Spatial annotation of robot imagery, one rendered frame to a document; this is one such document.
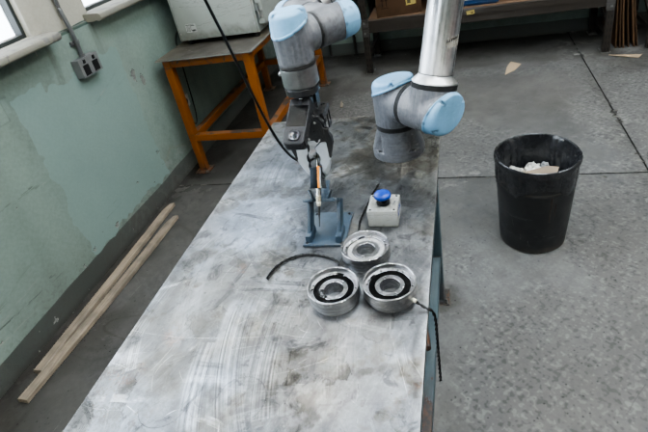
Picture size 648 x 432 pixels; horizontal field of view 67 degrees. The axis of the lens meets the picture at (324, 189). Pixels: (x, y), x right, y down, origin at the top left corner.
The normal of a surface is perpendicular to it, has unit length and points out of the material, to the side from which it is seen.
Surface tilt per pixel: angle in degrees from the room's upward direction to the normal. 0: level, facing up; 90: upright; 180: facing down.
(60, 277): 90
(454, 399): 0
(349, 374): 0
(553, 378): 0
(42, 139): 90
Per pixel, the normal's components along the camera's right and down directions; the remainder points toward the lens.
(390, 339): -0.18, -0.83
